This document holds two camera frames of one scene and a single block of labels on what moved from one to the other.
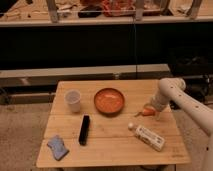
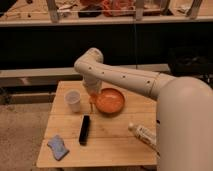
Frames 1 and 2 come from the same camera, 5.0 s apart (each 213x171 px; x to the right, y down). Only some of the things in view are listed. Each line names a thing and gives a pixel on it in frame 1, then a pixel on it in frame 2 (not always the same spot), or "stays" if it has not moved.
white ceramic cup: [73, 98] stays
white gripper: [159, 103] -> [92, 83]
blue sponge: [56, 143] stays
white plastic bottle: [148, 136] stays
